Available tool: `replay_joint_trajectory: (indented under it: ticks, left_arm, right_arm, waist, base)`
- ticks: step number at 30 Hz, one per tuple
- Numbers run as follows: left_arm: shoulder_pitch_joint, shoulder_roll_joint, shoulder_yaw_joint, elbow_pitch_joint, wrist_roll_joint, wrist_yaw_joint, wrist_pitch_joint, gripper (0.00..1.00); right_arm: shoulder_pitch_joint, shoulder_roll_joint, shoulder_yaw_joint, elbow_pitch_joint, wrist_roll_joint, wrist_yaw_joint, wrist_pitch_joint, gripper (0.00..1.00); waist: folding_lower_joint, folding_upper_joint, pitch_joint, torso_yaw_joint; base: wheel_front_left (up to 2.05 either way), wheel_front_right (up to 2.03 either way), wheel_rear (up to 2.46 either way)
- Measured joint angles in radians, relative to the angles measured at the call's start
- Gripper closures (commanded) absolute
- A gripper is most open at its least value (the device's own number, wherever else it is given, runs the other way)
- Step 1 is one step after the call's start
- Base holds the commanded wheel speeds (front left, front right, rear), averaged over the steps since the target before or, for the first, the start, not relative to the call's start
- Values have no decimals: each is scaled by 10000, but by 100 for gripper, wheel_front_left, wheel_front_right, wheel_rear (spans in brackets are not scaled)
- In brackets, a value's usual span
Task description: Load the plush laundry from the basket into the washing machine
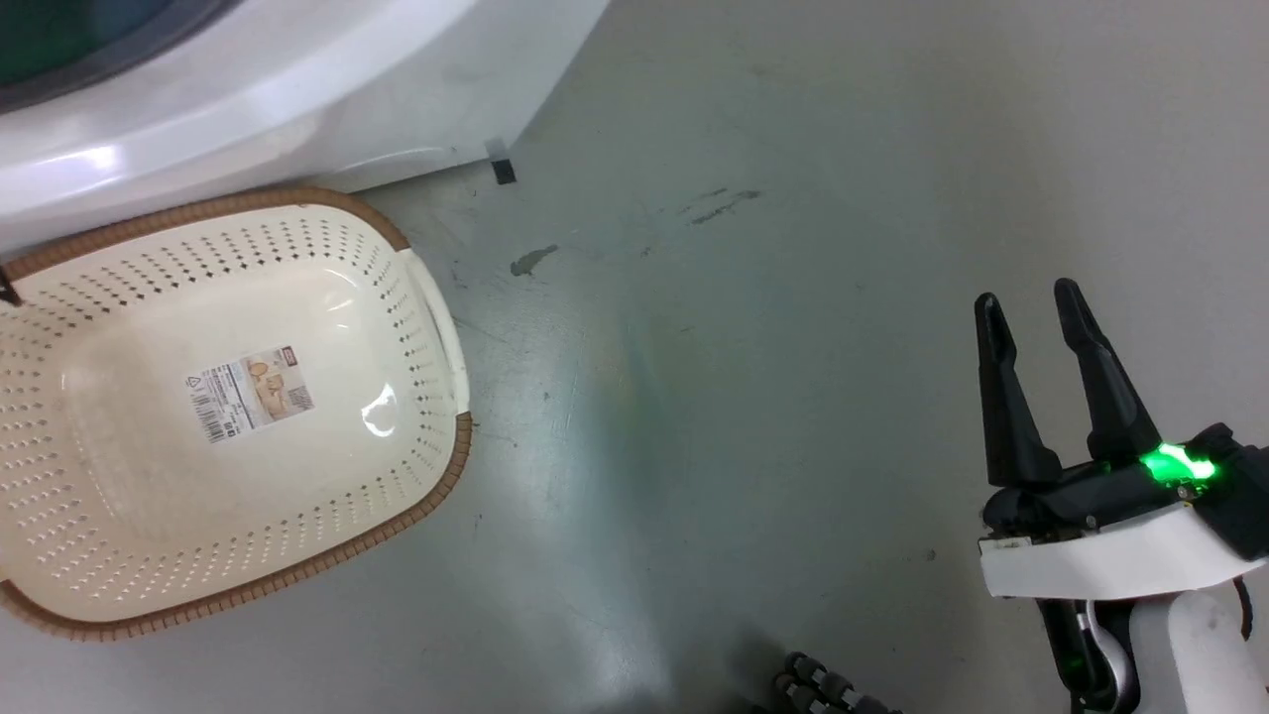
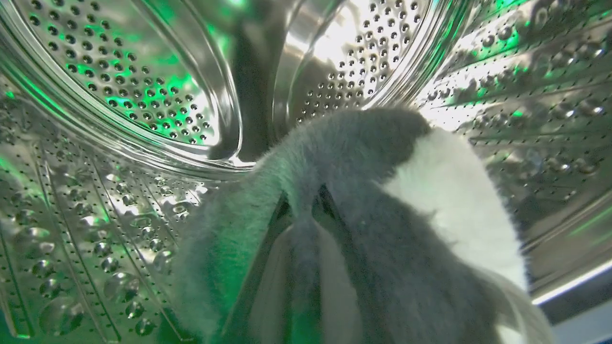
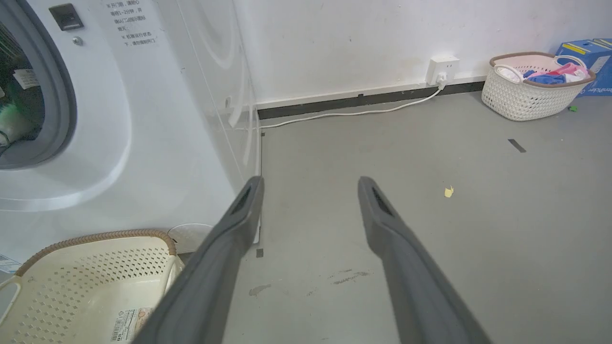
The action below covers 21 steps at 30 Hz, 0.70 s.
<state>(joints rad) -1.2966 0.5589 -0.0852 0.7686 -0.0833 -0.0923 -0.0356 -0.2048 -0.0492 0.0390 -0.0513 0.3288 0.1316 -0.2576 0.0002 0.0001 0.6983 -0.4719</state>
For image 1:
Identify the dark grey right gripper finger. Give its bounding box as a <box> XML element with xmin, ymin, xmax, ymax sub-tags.
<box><xmin>1053</xmin><ymin>278</ymin><xmax>1163</xmax><ymax>463</ymax></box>
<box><xmin>974</xmin><ymin>293</ymin><xmax>1063</xmax><ymax>488</ymax></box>

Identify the paper product label sticker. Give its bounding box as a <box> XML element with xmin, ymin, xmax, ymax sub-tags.
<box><xmin>184</xmin><ymin>345</ymin><xmax>316</xmax><ymax>443</ymax></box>

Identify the cream perforated laundry basket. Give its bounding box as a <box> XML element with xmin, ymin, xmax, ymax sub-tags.
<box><xmin>0</xmin><ymin>186</ymin><xmax>474</xmax><ymax>642</ymax></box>

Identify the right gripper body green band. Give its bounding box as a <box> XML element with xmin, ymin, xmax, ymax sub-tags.
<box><xmin>977</xmin><ymin>422</ymin><xmax>1269</xmax><ymax>602</ymax></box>

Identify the black ribbed cable conduit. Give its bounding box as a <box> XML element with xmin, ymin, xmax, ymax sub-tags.
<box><xmin>758</xmin><ymin>651</ymin><xmax>903</xmax><ymax>714</ymax></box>

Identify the white washing machine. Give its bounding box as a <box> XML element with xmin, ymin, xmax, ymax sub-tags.
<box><xmin>0</xmin><ymin>0</ymin><xmax>611</xmax><ymax>257</ymax></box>

